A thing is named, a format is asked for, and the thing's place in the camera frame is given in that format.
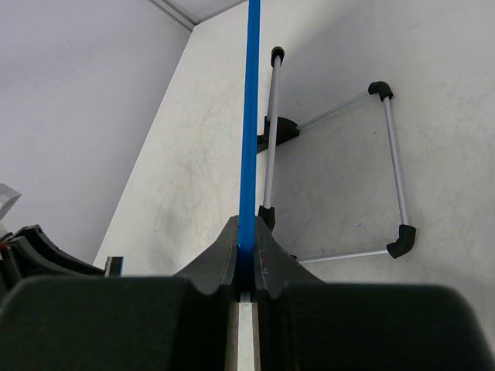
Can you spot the black whiteboard eraser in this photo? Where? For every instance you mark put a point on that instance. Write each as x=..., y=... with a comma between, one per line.
x=113, y=267

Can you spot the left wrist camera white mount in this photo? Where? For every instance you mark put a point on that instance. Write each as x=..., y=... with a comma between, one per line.
x=8, y=198

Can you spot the left aluminium frame post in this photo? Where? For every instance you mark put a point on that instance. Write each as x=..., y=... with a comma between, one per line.
x=177, y=13

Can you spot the blue framed whiteboard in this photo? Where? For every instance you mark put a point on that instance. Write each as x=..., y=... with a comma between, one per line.
x=246, y=231

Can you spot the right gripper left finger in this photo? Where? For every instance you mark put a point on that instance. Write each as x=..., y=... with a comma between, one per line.
x=187, y=321

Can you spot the whiteboard metal wire stand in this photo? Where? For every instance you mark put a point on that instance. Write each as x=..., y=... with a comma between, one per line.
x=334, y=187

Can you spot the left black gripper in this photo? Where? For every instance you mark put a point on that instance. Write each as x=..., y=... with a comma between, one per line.
x=30, y=252

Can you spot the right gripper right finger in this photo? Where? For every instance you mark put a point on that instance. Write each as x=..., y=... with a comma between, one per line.
x=304, y=323

